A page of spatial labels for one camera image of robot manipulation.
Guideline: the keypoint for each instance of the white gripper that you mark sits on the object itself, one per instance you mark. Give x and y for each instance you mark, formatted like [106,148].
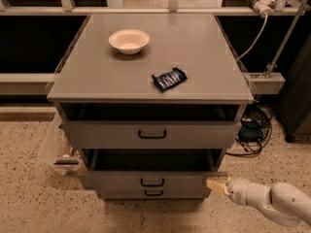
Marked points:
[237,190]

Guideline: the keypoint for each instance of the grey drawer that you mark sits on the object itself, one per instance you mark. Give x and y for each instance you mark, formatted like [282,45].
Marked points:
[152,194]
[150,134]
[134,180]

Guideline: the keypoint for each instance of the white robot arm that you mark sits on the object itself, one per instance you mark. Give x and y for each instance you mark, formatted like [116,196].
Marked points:
[282,203]

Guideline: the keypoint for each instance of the grey drawer cabinet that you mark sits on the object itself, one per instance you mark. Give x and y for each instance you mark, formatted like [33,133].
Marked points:
[147,105]

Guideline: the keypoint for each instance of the grey bottom drawer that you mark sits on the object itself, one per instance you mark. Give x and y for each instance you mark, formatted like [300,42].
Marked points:
[152,194]

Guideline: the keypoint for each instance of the grey top drawer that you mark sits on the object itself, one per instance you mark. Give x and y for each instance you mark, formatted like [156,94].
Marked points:
[150,134]

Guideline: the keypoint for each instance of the dark side cabinet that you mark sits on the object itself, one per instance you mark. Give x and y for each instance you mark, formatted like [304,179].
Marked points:
[294,110]

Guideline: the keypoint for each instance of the blue snack packet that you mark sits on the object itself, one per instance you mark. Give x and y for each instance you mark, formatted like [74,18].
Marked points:
[170,79]

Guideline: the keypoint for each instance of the clear plastic bin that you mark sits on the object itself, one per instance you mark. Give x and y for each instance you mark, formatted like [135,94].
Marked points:
[58,153]

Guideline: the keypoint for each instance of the white paper bowl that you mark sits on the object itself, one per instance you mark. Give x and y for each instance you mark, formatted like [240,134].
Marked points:
[129,41]

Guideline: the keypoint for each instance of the white power strip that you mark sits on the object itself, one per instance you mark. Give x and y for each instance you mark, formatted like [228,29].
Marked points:
[262,7]

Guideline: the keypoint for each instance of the blue box with cables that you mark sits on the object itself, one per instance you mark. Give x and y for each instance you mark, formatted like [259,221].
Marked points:
[255,131]

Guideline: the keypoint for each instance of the metal railing frame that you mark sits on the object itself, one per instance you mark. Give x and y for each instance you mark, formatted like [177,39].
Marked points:
[39,10]

